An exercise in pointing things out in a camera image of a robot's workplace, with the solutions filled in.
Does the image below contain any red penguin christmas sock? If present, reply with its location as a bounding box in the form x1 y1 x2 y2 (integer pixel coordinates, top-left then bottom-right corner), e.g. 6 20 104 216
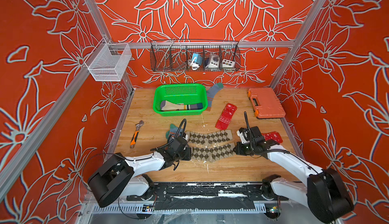
262 132 283 144

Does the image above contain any brown argyle sock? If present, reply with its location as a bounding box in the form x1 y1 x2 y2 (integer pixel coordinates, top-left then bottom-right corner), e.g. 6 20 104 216
185 130 233 145
190 143 236 162

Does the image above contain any red snowflake christmas sock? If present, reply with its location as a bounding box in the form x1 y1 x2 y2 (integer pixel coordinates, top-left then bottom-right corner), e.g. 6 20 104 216
215 103 237 131

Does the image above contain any cream purple striped sock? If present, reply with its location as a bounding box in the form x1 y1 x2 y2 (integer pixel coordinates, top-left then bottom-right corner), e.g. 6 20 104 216
160 101 203 111

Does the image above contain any green plastic basket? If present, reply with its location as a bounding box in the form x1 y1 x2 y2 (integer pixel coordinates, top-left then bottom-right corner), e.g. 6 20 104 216
153 83 208 116

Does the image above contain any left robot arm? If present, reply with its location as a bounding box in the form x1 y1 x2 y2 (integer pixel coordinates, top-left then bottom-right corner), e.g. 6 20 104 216
87 119 191 208

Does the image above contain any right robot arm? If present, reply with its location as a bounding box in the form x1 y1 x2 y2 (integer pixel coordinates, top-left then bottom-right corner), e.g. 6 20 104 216
234 118 355 224

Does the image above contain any orange tool case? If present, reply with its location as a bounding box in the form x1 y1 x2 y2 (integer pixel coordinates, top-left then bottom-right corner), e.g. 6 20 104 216
247 87 286 119

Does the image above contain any orange adjustable wrench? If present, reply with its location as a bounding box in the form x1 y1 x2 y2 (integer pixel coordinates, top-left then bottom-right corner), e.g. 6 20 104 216
130 120 144 149

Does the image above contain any white dotted box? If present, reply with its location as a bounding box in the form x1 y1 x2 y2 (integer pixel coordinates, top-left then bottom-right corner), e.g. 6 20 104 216
222 59 236 70

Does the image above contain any white power adapter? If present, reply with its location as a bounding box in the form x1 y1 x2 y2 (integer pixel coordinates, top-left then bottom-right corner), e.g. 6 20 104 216
205 54 220 69

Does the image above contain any blue white small box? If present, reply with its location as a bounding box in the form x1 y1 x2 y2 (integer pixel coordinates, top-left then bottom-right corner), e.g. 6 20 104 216
190 53 203 67

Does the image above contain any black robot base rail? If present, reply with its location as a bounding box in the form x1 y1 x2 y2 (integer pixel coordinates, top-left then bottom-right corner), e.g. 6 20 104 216
123 183 289 213

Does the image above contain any black wire wall basket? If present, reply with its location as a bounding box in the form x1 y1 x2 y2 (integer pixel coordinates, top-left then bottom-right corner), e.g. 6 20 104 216
150 39 241 72

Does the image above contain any clear acrylic wall bin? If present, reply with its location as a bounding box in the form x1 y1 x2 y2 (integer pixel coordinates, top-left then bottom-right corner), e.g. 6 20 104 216
85 44 132 82

